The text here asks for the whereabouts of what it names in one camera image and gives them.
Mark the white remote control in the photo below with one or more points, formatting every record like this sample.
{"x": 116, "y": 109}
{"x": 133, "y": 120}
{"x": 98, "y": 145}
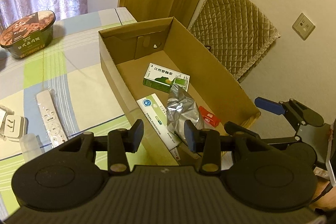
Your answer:
{"x": 50, "y": 118}

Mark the silver foil bag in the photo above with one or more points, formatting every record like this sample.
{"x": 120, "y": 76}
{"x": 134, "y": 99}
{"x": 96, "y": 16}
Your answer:
{"x": 181, "y": 107}

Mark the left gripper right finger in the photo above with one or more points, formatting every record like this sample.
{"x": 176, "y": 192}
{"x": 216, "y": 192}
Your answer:
{"x": 207, "y": 142}

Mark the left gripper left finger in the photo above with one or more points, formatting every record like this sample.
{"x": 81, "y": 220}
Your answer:
{"x": 120, "y": 142}

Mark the white ointment box green lizard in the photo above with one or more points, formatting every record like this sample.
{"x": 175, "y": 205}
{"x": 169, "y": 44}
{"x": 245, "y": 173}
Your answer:
{"x": 174, "y": 152}

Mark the quilted brown chair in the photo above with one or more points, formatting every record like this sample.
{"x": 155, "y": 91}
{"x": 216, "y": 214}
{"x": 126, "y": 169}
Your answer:
{"x": 236, "y": 32}

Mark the clear plastic sleeve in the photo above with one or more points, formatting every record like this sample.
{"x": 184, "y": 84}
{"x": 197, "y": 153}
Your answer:
{"x": 30, "y": 147}

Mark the right instant noodle bowl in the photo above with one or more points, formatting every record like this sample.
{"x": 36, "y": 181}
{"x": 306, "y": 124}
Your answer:
{"x": 29, "y": 34}

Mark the checkered tablecloth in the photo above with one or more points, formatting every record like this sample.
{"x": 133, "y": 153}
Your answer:
{"x": 70, "y": 69}

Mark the white blue medicine box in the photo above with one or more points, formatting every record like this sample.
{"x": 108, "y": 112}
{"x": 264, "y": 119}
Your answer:
{"x": 155, "y": 113}

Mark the green medicine box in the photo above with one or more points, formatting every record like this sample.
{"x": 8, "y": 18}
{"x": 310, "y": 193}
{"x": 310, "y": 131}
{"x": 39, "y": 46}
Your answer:
{"x": 162, "y": 79}

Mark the single wall socket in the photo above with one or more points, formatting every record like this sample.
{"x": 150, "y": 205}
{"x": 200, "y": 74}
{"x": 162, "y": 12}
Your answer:
{"x": 303, "y": 26}

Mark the white power adapter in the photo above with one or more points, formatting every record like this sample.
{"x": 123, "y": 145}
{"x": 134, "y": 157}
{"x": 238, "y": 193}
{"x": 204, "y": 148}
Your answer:
{"x": 13, "y": 127}

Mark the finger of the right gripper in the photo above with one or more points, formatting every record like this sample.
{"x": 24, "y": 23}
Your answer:
{"x": 237, "y": 131}
{"x": 270, "y": 106}

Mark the small red packet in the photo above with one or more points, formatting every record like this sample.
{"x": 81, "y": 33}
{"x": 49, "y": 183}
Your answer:
{"x": 209, "y": 117}

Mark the brown cardboard box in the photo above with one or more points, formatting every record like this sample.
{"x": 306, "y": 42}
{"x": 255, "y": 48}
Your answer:
{"x": 142, "y": 61}

